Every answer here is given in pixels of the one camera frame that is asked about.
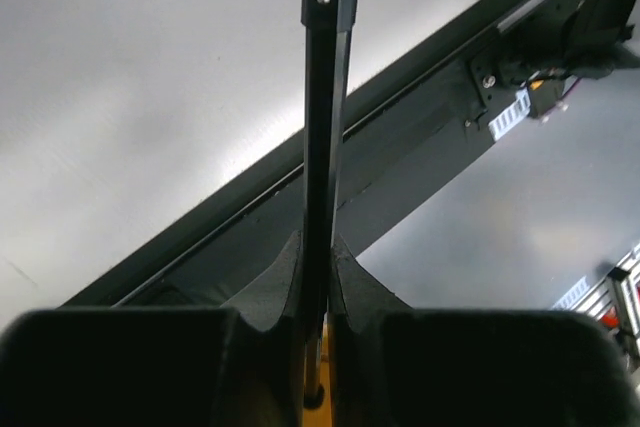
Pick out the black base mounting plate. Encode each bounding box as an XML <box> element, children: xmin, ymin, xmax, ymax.
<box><xmin>70</xmin><ymin>0</ymin><xmax>528</xmax><ymax>307</ymax></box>

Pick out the beige folding umbrella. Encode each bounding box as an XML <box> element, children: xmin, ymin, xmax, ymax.
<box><xmin>301</xmin><ymin>0</ymin><xmax>358</xmax><ymax>408</ymax></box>

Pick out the white cable duct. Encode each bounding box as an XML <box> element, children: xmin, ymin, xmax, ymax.
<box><xmin>552</xmin><ymin>244</ymin><xmax>639</xmax><ymax>338</ymax></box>
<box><xmin>488</xmin><ymin>88</ymin><xmax>531</xmax><ymax>142</ymax></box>

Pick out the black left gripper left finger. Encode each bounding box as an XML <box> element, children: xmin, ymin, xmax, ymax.
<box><xmin>1</xmin><ymin>233</ymin><xmax>304</xmax><ymax>426</ymax></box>

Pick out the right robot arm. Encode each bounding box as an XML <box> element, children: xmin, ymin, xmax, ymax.
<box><xmin>563</xmin><ymin>0</ymin><xmax>639</xmax><ymax>79</ymax></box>

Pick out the right white cable duct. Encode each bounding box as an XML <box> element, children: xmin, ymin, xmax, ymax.
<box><xmin>488</xmin><ymin>88</ymin><xmax>531</xmax><ymax>142</ymax></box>

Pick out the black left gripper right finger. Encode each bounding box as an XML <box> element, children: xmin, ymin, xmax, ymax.
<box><xmin>329</xmin><ymin>241</ymin><xmax>639</xmax><ymax>426</ymax></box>

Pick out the left white cable duct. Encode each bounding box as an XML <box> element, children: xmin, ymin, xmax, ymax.
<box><xmin>552</xmin><ymin>244</ymin><xmax>639</xmax><ymax>338</ymax></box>

